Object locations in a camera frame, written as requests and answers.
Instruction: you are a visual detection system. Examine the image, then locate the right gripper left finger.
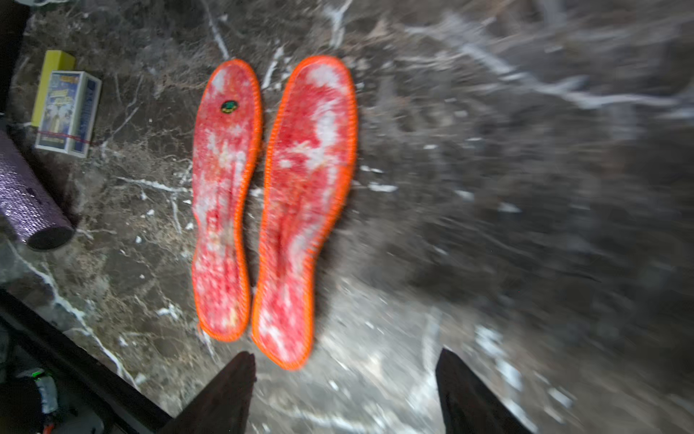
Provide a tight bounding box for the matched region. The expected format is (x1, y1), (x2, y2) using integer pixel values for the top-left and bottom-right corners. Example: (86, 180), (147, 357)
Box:
(159, 352), (257, 434)

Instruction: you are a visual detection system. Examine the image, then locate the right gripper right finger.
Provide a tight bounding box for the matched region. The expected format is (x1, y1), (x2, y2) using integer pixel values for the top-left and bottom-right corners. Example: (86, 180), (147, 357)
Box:
(436, 348), (531, 434)

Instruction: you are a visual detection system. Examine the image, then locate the red insole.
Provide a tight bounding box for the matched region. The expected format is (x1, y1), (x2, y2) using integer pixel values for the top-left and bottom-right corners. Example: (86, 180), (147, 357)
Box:
(251, 55), (358, 370)
(192, 60), (263, 342)

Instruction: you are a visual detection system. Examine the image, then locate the purple glitter tube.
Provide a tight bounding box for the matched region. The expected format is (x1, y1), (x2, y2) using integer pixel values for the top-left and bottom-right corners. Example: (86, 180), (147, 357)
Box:
(1, 132), (74, 251)

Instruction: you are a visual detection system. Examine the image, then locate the colourful card box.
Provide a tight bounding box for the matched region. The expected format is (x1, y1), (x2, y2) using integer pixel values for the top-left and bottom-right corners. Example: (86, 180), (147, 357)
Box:
(34, 71), (102, 158)

